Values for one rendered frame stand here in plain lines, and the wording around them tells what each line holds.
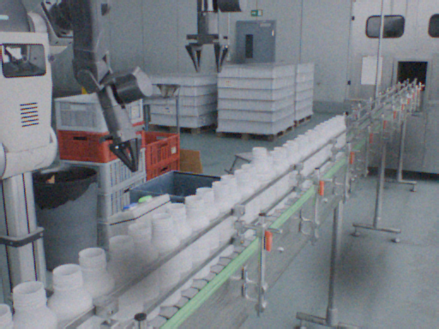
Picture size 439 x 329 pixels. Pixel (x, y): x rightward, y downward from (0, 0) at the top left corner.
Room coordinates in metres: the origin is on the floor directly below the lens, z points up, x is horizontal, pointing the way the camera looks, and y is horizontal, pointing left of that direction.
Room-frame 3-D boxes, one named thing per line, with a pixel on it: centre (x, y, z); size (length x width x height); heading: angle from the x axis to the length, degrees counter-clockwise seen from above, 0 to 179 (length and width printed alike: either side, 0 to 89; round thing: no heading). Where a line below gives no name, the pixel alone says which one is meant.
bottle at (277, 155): (1.34, -0.17, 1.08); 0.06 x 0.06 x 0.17
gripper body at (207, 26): (1.30, 0.02, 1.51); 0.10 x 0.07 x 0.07; 63
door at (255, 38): (11.89, -0.94, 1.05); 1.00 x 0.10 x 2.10; 64
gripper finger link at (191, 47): (1.31, 0.04, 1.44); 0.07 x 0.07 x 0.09; 63
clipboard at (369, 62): (5.39, -1.72, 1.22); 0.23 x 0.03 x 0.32; 64
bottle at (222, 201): (1.01, -0.01, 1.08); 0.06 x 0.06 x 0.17
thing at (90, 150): (3.64, 0.87, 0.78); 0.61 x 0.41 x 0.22; 160
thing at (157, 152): (4.31, 0.65, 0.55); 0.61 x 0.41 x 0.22; 156
